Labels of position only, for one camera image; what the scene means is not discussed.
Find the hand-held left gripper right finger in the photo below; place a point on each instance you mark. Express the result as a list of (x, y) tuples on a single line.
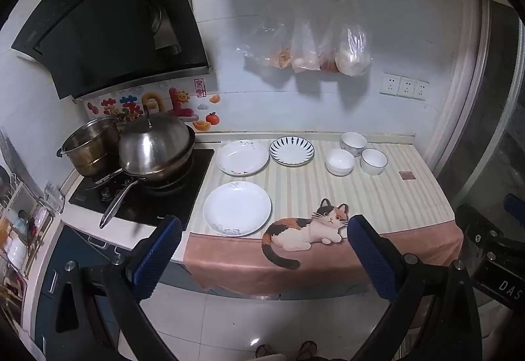
[(373, 258)]

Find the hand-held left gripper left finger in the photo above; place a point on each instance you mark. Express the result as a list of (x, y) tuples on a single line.
[(158, 258)]

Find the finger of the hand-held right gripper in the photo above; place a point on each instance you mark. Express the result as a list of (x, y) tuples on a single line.
[(516, 205), (471, 225)]

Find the white bowl with blue pattern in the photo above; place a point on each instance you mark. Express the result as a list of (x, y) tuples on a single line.
[(373, 161), (353, 141)]

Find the black gas stove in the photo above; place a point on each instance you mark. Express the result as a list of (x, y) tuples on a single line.
[(182, 205)]

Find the striped cat print table cloth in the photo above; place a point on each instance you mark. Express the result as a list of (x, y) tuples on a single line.
[(328, 191)]

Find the brown cloth label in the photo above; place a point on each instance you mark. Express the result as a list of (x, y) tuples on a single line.
[(406, 175)]

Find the glass sliding door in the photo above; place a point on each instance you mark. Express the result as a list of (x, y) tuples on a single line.
[(492, 119)]

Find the steel wok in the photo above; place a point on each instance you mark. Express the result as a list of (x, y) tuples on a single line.
[(174, 170)]

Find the dark blue base cabinet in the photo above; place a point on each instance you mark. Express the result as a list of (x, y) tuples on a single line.
[(65, 246)]

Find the large white floral plate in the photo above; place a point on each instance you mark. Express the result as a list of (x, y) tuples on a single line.
[(237, 208)]

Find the plain white bowl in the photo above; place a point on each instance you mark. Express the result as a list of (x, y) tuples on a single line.
[(339, 161)]

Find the person's right foot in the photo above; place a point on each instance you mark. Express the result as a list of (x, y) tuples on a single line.
[(307, 349)]

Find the person's foot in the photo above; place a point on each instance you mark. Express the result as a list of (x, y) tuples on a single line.
[(307, 349), (266, 351)]

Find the steel wok lid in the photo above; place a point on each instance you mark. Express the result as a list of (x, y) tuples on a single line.
[(156, 143)]

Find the clear plastic container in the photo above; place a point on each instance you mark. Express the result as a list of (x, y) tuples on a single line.
[(53, 199)]

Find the steel stockpot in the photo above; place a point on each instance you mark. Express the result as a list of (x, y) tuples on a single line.
[(88, 143)]

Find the white plate with dark stripes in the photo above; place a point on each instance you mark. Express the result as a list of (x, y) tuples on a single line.
[(291, 150)]

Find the person's left foot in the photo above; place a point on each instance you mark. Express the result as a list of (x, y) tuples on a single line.
[(266, 351)]

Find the metal dish rack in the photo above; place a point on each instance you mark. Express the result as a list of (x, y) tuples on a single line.
[(20, 221)]

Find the clear plastic food bag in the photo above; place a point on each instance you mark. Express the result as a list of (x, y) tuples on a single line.
[(352, 47), (270, 43), (305, 47)]

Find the black range hood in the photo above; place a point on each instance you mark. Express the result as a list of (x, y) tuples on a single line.
[(102, 29)]

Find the white wall socket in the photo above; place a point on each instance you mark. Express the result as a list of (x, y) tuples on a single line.
[(389, 84), (407, 87), (419, 90)]

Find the colourful wall sticker set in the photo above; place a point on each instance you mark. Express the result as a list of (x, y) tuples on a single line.
[(176, 100)]

